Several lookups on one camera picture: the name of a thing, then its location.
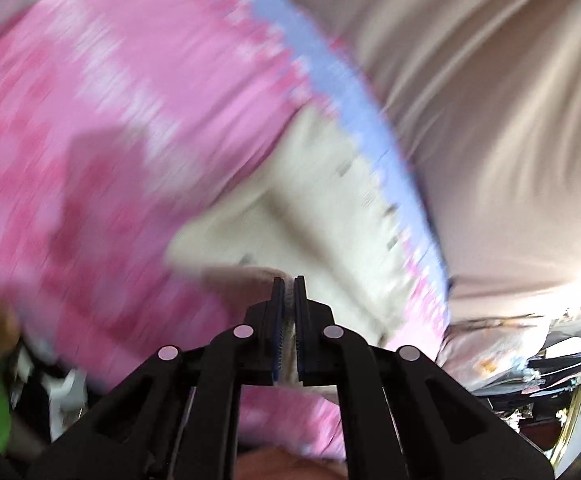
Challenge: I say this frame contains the pink blue floral bedsheet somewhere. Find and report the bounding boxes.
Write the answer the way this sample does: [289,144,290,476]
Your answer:
[0,0,454,461]

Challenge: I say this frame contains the cluttered shelf items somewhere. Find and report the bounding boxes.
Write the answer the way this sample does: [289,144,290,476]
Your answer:
[475,312,581,467]

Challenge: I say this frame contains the cream knit heart sweater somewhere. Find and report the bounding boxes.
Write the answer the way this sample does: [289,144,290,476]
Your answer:
[164,105,414,348]

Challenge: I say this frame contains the floral patterned pillow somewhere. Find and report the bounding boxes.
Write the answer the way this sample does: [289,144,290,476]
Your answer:
[435,316,552,391]

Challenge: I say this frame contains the beige curtain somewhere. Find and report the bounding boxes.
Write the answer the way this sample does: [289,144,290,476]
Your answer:
[295,0,581,318]

